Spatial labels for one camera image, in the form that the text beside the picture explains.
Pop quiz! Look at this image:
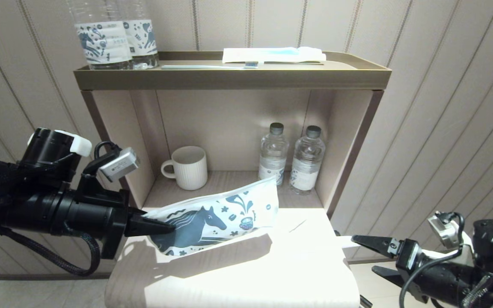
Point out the black left camera cable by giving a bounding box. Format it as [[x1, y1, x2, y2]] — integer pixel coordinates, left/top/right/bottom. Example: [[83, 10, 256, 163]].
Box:
[[94, 141, 121, 165]]

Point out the white blue toothpaste packet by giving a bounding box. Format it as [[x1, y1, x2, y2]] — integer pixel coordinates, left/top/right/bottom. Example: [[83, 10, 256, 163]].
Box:
[[223, 47, 327, 65]]

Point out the beige wooden shelf cabinet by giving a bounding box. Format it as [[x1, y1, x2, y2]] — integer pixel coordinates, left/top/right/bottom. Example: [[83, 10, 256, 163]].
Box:
[[80, 89, 385, 214]]

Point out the pale blue toothbrush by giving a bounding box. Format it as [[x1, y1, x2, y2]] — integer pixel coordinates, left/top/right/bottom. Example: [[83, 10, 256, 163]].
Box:
[[161, 61, 259, 70]]

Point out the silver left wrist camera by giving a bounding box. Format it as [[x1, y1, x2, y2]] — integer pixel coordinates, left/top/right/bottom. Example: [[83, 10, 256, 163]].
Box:
[[100, 147, 140, 182]]

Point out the small clear water bottle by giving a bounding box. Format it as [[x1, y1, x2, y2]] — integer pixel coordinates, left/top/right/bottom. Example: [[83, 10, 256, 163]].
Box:
[[290, 125, 326, 195], [258, 123, 289, 187]]

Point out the white blue horse pouch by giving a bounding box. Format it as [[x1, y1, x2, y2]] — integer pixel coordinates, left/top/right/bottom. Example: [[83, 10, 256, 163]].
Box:
[[144, 177, 279, 256]]

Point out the white ribbed ceramic mug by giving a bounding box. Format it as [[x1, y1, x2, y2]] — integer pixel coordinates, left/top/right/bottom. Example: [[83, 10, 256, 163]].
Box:
[[161, 146, 208, 191]]

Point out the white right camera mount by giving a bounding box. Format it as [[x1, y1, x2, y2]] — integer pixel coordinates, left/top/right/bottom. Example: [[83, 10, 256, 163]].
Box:
[[422, 231, 475, 261]]

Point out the black camera cable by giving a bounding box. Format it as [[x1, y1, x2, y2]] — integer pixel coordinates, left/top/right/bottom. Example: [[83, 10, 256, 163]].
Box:
[[94, 141, 121, 165], [400, 212, 465, 308]]

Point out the large clear water bottle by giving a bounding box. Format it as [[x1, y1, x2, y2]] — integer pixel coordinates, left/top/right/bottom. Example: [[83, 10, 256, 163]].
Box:
[[66, 0, 134, 70], [120, 0, 160, 70]]

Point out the black right camera cable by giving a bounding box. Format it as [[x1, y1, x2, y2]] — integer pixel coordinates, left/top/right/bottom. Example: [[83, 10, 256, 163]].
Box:
[[400, 212, 465, 308]]

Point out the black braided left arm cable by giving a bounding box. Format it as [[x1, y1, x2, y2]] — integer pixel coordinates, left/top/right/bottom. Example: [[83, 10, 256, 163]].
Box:
[[0, 227, 101, 276]]

